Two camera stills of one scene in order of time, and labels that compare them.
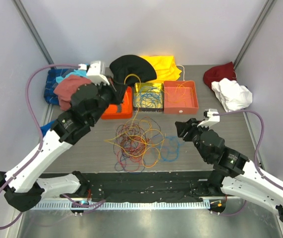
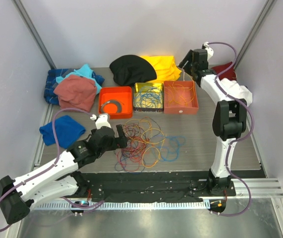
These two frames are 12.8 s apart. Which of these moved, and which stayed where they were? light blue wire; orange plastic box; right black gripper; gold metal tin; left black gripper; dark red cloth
Moved: left black gripper; right black gripper
Stayed: orange plastic box; gold metal tin; dark red cloth; light blue wire
